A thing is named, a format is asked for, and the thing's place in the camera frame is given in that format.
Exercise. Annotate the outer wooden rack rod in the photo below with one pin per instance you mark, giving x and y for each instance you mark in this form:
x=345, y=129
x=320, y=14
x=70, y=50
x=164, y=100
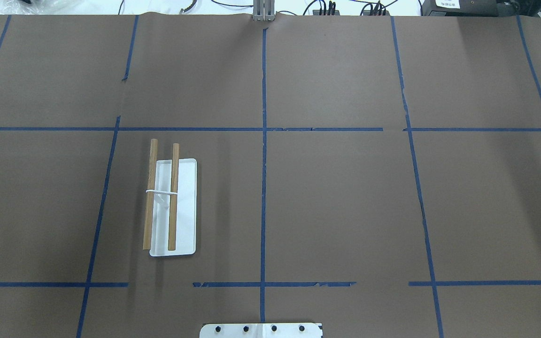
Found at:
x=151, y=181

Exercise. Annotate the white towel rack tray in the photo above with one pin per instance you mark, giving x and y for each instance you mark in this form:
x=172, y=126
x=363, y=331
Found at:
x=186, y=225

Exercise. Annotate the wooden rack rod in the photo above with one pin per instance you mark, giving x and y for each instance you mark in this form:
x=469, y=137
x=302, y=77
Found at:
x=173, y=211
x=151, y=181

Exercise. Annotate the inner wooden rack rod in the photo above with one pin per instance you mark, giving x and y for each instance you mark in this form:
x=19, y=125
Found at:
x=173, y=211

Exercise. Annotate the grey aluminium post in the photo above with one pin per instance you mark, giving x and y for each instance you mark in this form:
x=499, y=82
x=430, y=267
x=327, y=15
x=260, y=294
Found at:
x=264, y=10

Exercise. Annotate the black cable hub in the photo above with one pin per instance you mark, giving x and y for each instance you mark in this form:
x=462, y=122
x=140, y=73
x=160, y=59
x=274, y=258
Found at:
x=374, y=9
x=325, y=8

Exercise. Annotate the black device with label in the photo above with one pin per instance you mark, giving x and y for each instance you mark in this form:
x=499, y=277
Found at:
x=480, y=8

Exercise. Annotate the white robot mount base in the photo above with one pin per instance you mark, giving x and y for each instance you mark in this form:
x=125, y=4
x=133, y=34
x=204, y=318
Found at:
x=262, y=330

